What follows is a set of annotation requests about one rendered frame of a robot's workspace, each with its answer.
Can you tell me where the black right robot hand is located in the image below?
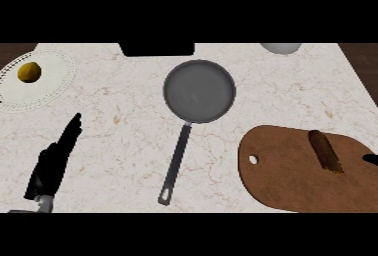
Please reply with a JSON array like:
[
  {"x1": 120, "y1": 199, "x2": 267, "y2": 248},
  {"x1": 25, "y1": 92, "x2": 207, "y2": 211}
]
[{"x1": 362, "y1": 153, "x2": 378, "y2": 166}]

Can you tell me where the white round plate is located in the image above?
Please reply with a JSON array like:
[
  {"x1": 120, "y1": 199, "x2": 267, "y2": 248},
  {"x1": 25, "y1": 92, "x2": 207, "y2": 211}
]
[{"x1": 0, "y1": 49, "x2": 78, "y2": 113}]

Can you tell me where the grey round bowl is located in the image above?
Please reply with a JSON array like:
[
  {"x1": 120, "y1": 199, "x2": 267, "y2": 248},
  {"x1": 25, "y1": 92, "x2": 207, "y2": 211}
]
[{"x1": 258, "y1": 42, "x2": 304, "y2": 56}]

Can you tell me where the grey frying pan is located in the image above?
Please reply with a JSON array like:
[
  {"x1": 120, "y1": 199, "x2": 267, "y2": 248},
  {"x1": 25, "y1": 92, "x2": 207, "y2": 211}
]
[{"x1": 157, "y1": 59, "x2": 238, "y2": 207}]

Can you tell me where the yellow lemon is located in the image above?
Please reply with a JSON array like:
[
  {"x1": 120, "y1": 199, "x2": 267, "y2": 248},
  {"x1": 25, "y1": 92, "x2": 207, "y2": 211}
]
[{"x1": 16, "y1": 61, "x2": 43, "y2": 84}]

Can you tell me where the brown wooden cutting board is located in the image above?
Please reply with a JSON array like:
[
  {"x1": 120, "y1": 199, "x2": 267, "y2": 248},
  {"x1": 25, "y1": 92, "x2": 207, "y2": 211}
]
[{"x1": 236, "y1": 124, "x2": 378, "y2": 214}]

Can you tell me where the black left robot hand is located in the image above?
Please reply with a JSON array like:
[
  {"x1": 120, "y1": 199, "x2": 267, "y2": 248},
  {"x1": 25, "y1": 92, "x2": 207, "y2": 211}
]
[{"x1": 22, "y1": 112, "x2": 84, "y2": 202}]

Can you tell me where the black appliance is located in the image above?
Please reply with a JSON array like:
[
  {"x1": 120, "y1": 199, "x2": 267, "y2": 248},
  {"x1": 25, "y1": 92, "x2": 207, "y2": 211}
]
[{"x1": 118, "y1": 42, "x2": 196, "y2": 58}]

